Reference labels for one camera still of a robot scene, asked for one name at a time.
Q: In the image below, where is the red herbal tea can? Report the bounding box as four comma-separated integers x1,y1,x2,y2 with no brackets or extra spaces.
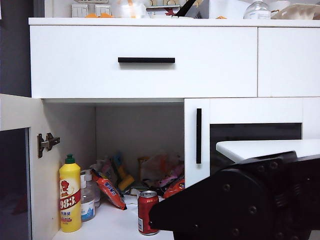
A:
137,190,160,236

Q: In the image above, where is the white glass cabinet door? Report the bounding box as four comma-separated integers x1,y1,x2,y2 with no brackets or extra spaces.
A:
184,97,304,189
0,92,42,240

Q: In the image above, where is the white cabinet body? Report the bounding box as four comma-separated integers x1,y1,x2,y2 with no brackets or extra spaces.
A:
28,16,320,240

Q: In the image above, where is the silver metal door hinge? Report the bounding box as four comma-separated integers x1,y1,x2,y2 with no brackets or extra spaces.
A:
36,132,62,159

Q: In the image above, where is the clear bag with snacks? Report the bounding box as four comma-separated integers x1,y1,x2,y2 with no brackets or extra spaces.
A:
137,151,185,186

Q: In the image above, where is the pink snack packet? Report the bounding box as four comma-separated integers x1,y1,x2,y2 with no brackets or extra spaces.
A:
154,166,185,188

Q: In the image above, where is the red snack packet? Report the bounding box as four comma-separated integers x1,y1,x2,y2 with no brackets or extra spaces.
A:
163,177,186,200

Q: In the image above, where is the orange snack packet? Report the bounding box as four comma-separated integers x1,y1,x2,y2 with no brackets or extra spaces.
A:
91,168,128,211

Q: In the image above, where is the wide white drawer front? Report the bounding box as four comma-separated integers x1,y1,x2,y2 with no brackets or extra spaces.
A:
29,25,259,99

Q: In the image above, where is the white enamel tray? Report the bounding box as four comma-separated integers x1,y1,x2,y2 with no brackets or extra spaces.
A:
146,4,182,19

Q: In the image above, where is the clear pump sanitizer bottle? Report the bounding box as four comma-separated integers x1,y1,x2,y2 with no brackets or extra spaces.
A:
79,171,97,223

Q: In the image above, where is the black kitchen utensil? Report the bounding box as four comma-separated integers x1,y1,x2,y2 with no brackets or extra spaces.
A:
176,0,198,18

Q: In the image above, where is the translucent plastic bag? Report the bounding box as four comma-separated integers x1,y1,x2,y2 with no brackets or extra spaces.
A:
111,0,148,19

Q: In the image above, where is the yellow detergent bottle green cap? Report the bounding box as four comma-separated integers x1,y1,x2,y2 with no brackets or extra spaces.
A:
58,153,83,234

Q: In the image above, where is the white box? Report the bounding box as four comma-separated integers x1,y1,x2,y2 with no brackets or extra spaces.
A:
208,0,251,20

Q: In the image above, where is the clear plastic water bottle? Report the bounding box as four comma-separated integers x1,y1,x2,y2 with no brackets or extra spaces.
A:
243,0,272,21

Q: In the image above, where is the black door bar handle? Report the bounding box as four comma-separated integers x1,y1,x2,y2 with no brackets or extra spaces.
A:
196,107,203,165

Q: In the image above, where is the black drawer bar handle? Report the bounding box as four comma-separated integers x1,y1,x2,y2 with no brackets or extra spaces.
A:
117,57,176,65

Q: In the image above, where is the yellow scraper teal handle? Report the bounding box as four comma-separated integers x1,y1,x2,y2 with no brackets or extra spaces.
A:
112,151,136,192

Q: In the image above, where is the white wall switch panel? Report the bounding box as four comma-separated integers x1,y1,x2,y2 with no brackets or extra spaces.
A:
71,2,89,18
94,3,112,17

